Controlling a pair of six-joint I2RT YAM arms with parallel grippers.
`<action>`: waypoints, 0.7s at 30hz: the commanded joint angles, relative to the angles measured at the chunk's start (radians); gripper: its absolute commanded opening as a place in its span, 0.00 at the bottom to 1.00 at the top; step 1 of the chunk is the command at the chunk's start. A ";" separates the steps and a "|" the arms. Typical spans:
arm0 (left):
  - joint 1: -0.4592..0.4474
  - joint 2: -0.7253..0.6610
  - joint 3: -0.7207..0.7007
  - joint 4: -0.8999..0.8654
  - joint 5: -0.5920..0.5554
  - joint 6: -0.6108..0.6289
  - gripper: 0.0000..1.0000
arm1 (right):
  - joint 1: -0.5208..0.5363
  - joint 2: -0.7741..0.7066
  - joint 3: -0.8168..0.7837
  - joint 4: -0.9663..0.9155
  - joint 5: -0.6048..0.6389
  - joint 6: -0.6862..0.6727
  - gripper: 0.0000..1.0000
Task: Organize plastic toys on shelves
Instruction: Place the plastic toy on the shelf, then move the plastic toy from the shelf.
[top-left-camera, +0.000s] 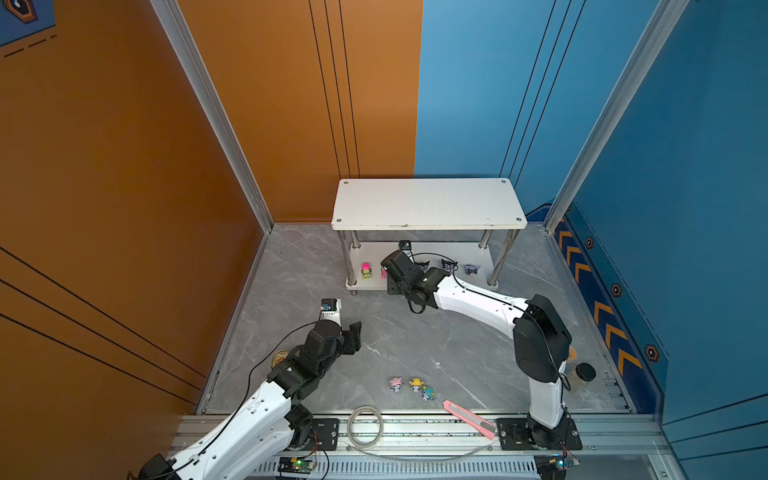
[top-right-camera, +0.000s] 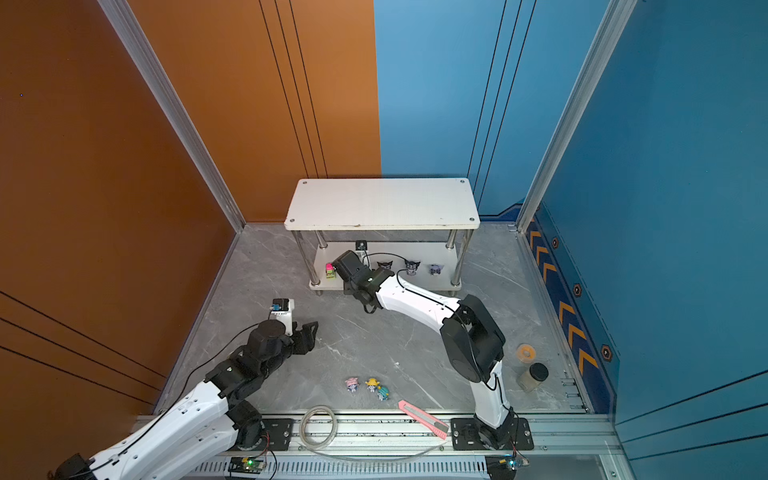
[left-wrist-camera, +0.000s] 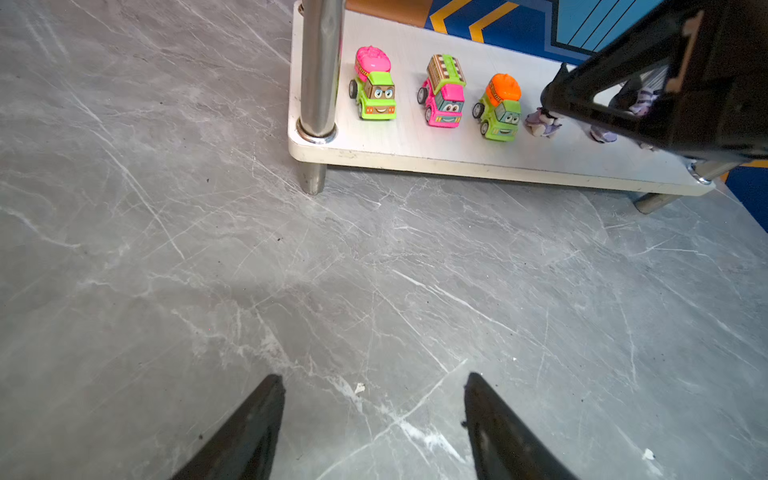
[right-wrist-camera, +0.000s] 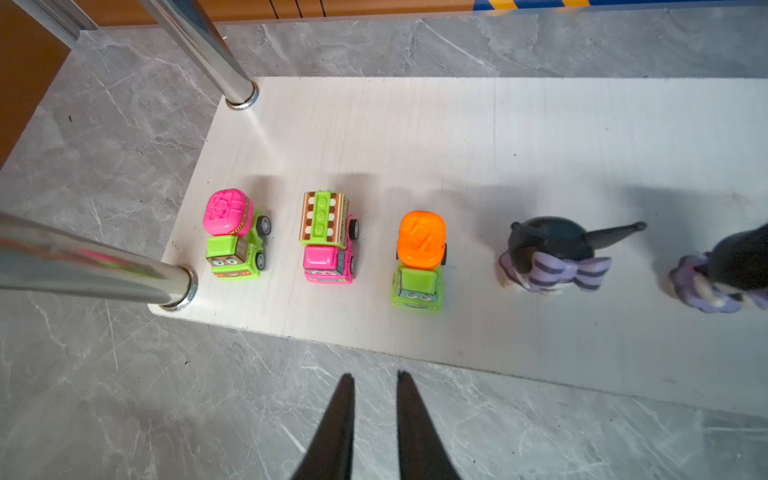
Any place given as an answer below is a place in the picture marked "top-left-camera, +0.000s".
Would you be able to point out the green circuit board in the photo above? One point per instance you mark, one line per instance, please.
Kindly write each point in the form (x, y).
(296, 467)
(555, 468)

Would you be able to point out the pink small figurine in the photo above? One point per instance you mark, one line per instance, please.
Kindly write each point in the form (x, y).
(396, 384)

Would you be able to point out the pink utility knife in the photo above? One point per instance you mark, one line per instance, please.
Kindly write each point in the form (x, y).
(484, 427)

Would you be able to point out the clear coiled tube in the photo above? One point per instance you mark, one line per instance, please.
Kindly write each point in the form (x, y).
(404, 437)

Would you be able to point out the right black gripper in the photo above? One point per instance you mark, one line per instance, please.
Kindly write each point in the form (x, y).
(390, 285)

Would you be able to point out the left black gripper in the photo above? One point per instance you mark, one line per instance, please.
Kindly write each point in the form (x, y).
(351, 338)

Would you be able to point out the left green circuit board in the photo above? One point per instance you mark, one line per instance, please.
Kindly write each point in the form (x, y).
(296, 467)

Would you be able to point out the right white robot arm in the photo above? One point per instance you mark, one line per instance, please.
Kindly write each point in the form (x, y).
(541, 339)

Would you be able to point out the white two-tier shelf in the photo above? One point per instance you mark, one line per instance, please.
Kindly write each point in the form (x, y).
(371, 216)

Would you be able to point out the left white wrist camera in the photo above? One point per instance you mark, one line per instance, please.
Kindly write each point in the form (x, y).
(330, 310)

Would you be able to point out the yellow small figurine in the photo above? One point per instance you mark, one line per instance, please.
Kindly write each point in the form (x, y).
(416, 384)

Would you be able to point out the teal small figurine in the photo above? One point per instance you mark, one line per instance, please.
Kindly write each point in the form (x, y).
(427, 393)

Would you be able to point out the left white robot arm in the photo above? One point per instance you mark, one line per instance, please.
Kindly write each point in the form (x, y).
(269, 419)

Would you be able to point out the black round cap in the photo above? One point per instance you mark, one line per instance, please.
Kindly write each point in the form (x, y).
(579, 375)

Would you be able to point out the right green circuit board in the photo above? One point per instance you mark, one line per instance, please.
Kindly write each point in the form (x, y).
(555, 468)

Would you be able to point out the pink green toy truck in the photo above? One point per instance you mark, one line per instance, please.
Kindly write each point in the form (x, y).
(366, 271)

